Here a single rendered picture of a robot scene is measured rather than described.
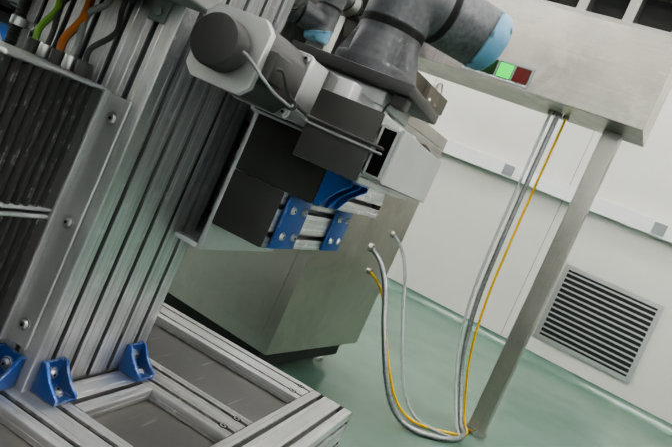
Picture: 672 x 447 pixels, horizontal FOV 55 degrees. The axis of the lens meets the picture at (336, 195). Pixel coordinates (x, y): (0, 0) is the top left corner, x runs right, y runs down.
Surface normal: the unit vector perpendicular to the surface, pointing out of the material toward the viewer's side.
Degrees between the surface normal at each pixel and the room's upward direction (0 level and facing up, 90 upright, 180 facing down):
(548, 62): 90
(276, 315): 90
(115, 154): 90
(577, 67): 90
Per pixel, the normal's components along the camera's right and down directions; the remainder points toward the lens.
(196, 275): -0.43, -0.15
